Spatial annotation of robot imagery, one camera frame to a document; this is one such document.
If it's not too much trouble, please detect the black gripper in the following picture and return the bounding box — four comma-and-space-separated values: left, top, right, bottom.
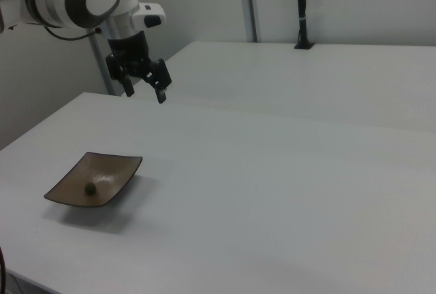
105, 31, 172, 105

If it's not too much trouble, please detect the square brown ceramic plate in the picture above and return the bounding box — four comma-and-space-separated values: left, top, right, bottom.
43, 151, 144, 208

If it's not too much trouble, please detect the grey partition corner post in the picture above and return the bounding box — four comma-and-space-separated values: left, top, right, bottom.
89, 30, 117, 97

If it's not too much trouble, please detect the grey partition middle post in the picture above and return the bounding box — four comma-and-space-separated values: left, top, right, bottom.
236, 0, 259, 44

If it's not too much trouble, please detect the black camera pole with base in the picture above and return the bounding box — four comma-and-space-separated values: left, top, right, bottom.
294, 0, 316, 50

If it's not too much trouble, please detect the black cable with metal connector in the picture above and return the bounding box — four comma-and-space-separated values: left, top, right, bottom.
0, 244, 7, 294

